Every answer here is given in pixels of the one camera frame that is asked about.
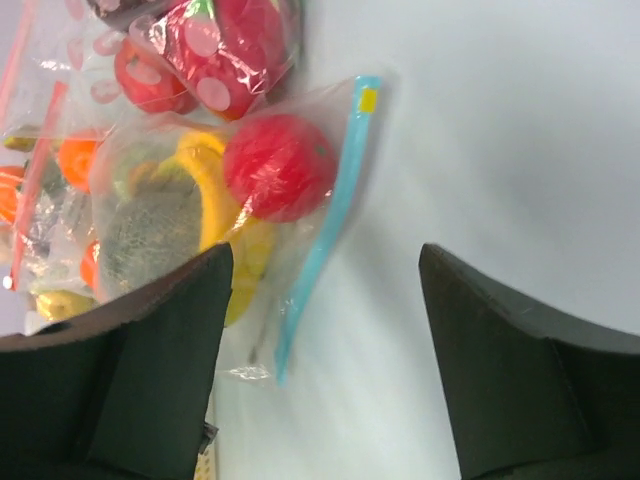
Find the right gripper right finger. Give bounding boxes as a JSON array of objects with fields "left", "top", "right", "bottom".
[{"left": 419, "top": 244, "right": 639, "bottom": 479}]

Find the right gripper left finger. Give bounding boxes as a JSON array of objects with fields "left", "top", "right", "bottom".
[{"left": 1, "top": 244, "right": 234, "bottom": 479}]

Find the yellow fake banana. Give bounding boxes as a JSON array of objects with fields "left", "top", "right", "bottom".
[{"left": 173, "top": 130, "right": 275, "bottom": 326}]

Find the blue zip clear bag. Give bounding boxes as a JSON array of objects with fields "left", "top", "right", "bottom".
[{"left": 90, "top": 75, "right": 381, "bottom": 383}]

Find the red fake apple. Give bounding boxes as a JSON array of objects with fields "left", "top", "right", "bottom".
[{"left": 223, "top": 114, "right": 339, "bottom": 223}]

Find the orange fake tangerine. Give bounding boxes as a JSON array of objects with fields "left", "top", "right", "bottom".
[
  {"left": 58, "top": 139, "right": 102, "bottom": 193},
  {"left": 80, "top": 241, "right": 100, "bottom": 290},
  {"left": 0, "top": 165, "right": 25, "bottom": 225}
]

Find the red zip bag with oranges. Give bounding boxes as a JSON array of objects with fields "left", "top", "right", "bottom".
[{"left": 9, "top": 82, "right": 144, "bottom": 323}]

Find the red spotted fake strawberry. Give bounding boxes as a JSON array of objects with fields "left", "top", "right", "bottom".
[{"left": 114, "top": 38, "right": 199, "bottom": 115}]

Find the red zip bag with strawberries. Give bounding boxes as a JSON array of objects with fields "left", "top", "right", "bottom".
[{"left": 8, "top": 1, "right": 302, "bottom": 128}]

